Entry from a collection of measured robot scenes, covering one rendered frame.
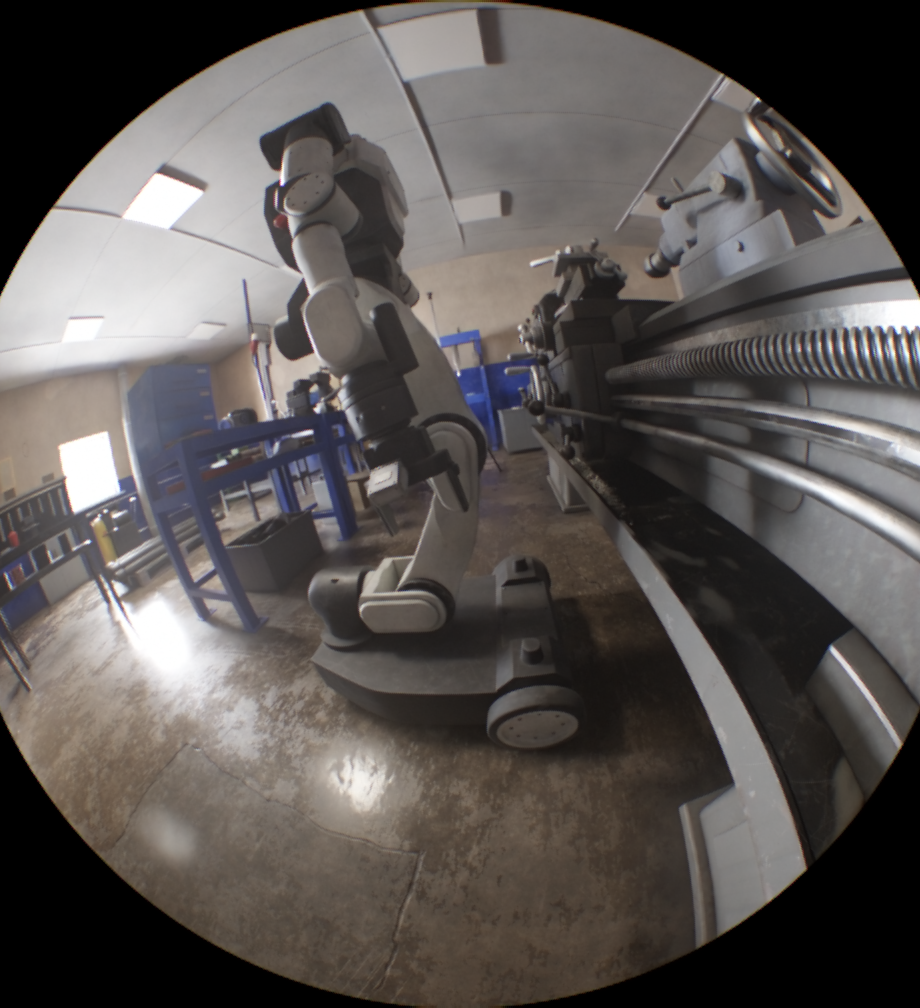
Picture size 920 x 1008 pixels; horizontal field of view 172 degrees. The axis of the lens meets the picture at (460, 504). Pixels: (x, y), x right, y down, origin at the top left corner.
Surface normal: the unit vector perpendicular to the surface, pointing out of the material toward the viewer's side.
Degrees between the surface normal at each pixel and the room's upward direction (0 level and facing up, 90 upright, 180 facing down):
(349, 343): 90
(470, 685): 0
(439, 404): 90
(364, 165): 143
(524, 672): 0
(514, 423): 90
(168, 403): 90
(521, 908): 0
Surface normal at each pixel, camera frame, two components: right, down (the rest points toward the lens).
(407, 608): -0.10, 0.32
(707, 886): -0.18, -0.94
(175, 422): 0.97, -0.12
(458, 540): -0.01, 0.69
